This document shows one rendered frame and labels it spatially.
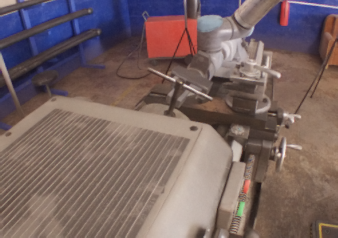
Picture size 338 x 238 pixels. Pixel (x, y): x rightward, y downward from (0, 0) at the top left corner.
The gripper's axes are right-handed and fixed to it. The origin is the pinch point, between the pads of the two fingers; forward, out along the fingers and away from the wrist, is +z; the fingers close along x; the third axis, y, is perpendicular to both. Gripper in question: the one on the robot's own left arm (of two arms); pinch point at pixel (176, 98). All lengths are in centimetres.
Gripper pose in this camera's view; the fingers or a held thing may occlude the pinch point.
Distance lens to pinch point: 71.9
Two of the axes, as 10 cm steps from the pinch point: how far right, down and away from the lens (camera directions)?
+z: -4.6, 5.3, -7.2
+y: -2.2, 7.1, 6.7
